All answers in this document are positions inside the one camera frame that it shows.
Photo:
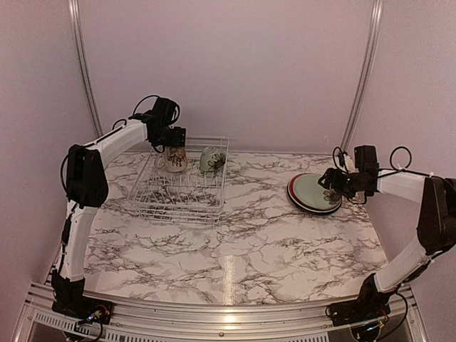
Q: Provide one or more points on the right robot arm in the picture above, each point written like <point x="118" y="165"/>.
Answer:
<point x="434" y="233"/>

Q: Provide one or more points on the front aluminium rail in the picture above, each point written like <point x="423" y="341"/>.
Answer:
<point x="138" y="320"/>

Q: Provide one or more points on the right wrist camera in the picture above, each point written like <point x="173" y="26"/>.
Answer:
<point x="345" y="162"/>

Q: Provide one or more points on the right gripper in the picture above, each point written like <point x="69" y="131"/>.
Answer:
<point x="334" y="183"/>

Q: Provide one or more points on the red floral plate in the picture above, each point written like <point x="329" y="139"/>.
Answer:
<point x="294" y="194"/>

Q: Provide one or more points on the aluminium frame post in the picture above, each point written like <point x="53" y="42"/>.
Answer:
<point x="366" y="69"/>
<point x="76" y="26"/>

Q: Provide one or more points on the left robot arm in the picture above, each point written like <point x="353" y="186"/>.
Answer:
<point x="86" y="187"/>

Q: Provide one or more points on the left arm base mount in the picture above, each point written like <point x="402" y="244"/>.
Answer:
<point x="86" y="310"/>

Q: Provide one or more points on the green floral bowl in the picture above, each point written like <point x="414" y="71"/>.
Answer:
<point x="211" y="159"/>

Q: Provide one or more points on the left aluminium frame post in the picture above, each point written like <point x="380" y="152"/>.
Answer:
<point x="76" y="26"/>

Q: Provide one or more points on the black striped plate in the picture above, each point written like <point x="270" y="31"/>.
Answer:
<point x="309" y="210"/>

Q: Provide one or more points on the green floral plate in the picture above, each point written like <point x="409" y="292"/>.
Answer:
<point x="315" y="192"/>

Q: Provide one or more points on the white wire dish rack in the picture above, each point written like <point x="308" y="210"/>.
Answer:
<point x="190" y="196"/>

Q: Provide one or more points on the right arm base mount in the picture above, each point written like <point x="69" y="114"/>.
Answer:
<point x="365" y="325"/>

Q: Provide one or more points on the floral ceramic mug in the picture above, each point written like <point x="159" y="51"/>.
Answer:
<point x="173" y="159"/>

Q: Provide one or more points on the right aluminium frame post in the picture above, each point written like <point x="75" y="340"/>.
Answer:
<point x="366" y="69"/>

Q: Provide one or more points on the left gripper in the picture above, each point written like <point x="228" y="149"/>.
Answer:
<point x="178" y="140"/>

